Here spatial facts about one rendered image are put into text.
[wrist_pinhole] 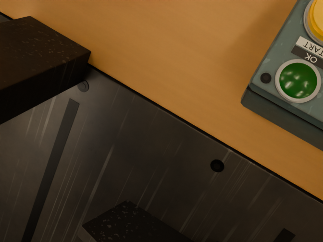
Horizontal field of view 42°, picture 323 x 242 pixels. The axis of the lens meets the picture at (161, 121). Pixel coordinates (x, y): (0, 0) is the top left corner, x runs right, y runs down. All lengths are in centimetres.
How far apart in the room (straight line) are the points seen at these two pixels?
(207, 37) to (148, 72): 5
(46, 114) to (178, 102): 12
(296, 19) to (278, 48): 2
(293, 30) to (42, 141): 24
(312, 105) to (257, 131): 8
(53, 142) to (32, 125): 2
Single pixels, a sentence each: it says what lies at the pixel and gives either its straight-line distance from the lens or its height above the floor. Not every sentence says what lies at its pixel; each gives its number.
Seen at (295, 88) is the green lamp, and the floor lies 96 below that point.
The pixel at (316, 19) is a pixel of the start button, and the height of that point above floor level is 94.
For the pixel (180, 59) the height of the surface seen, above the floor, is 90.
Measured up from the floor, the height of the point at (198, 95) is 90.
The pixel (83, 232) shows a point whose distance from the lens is 34.
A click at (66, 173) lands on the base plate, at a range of 40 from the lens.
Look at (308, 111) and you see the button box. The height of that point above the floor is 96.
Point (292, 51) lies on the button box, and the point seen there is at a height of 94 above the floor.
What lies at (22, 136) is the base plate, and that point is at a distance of 41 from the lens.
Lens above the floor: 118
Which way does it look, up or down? 59 degrees down
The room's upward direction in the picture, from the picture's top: 134 degrees counter-clockwise
